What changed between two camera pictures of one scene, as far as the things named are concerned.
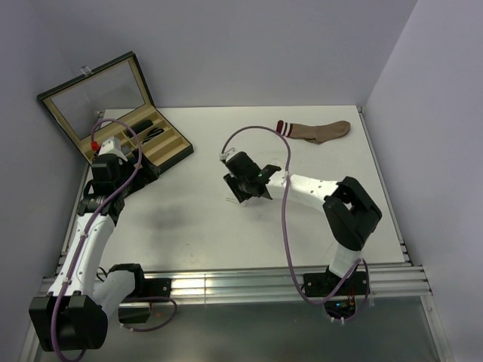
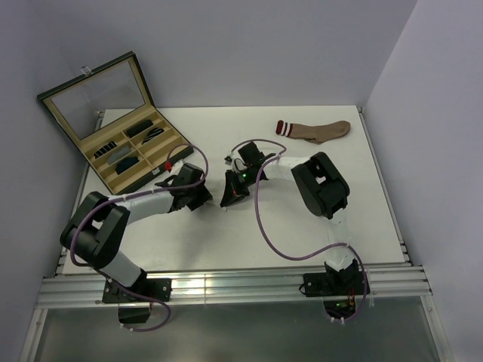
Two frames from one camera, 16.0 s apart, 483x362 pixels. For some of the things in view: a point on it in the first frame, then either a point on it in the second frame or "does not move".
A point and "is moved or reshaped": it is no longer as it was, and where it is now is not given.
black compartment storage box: (115, 90) does not move
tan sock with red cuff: (317, 133) does not move
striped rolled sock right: (152, 133) does not move
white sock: (247, 203) is moved or reshaped
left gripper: (147, 173) -> (204, 195)
